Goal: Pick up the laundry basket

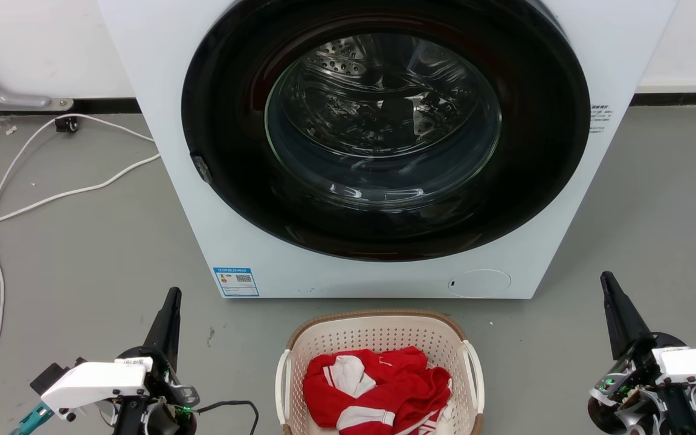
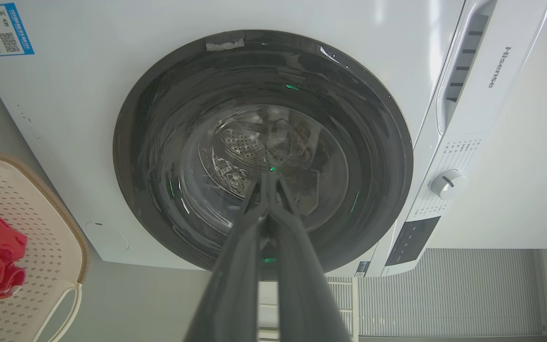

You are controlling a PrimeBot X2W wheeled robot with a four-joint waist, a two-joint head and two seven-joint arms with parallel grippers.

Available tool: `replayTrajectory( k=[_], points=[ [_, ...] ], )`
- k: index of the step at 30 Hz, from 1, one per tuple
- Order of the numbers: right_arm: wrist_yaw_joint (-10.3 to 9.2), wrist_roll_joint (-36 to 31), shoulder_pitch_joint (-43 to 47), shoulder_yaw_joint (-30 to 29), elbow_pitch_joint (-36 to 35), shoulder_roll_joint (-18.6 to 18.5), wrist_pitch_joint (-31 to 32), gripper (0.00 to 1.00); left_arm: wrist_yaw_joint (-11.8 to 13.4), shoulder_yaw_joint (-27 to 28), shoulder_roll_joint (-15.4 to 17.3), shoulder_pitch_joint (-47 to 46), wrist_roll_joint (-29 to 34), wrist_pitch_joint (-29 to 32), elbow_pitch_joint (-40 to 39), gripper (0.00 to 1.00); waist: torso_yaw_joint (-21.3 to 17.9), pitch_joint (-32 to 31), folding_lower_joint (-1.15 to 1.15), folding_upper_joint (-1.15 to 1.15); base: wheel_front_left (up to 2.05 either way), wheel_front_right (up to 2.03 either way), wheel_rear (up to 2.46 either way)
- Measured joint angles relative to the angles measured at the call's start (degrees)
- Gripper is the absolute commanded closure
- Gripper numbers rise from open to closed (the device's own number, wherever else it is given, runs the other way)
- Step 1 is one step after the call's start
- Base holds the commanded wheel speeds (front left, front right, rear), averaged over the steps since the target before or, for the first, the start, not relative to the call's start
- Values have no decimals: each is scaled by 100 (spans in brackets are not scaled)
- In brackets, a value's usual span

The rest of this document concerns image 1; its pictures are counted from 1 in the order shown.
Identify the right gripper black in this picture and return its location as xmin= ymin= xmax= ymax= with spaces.
xmin=587 ymin=271 xmax=696 ymax=435

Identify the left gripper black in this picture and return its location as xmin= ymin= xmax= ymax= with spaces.
xmin=112 ymin=287 xmax=201 ymax=435

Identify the cream plastic laundry basket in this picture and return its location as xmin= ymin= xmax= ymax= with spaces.
xmin=274 ymin=310 xmax=485 ymax=435

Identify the blue energy label sticker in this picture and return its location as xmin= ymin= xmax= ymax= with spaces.
xmin=213 ymin=267 xmax=260 ymax=297

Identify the white front-load washing machine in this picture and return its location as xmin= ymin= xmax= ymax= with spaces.
xmin=97 ymin=0 xmax=678 ymax=300

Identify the round white filter cover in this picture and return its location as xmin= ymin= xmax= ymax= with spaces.
xmin=448 ymin=269 xmax=512 ymax=298

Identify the black round washer door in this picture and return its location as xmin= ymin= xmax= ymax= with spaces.
xmin=181 ymin=0 xmax=591 ymax=262

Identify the red and white garment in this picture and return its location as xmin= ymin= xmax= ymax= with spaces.
xmin=303 ymin=346 xmax=453 ymax=435

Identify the small printed text sticker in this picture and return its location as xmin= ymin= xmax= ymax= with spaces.
xmin=588 ymin=104 xmax=614 ymax=135

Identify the black baseboard strip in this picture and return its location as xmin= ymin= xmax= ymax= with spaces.
xmin=0 ymin=98 xmax=143 ymax=116
xmin=630 ymin=92 xmax=696 ymax=108

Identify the steel washer drum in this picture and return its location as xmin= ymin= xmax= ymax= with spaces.
xmin=266 ymin=33 xmax=503 ymax=212

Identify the white hose cable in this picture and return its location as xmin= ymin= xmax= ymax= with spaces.
xmin=0 ymin=153 xmax=162 ymax=234

